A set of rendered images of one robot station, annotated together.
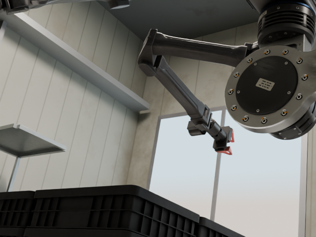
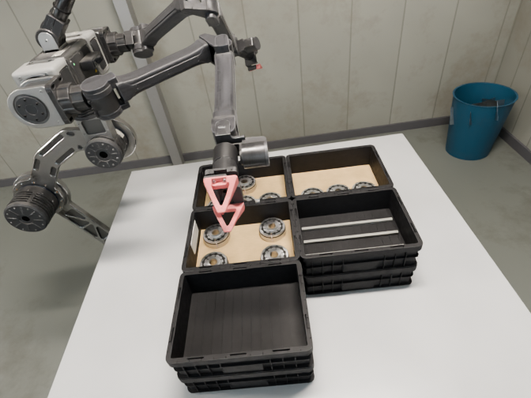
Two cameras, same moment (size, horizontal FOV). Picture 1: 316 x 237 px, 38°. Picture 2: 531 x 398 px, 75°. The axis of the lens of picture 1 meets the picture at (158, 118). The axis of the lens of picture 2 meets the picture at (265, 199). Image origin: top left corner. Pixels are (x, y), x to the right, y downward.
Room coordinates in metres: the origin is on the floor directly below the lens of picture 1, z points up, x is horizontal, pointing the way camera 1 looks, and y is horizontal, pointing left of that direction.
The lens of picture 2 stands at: (2.29, -0.56, 1.83)
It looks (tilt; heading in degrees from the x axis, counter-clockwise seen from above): 41 degrees down; 142
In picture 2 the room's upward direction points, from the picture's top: 9 degrees counter-clockwise
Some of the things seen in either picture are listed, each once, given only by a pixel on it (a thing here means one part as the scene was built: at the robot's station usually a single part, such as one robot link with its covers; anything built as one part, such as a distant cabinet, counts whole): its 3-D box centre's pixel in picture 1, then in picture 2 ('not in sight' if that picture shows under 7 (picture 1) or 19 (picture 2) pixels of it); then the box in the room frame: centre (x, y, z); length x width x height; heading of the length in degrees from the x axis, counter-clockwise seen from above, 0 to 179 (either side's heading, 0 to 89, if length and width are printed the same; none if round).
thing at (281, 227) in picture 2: not in sight; (272, 227); (1.56, 0.01, 0.86); 0.10 x 0.10 x 0.01
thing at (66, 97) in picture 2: not in sight; (73, 98); (1.19, -0.35, 1.45); 0.09 x 0.08 x 0.12; 140
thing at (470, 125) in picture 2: not in sight; (477, 122); (1.58, 2.21, 0.27); 0.47 x 0.45 x 0.54; 140
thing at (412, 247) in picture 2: not in sight; (352, 222); (1.81, 0.18, 0.92); 0.40 x 0.30 x 0.02; 48
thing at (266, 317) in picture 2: not in sight; (242, 317); (1.77, -0.32, 0.87); 0.40 x 0.30 x 0.11; 48
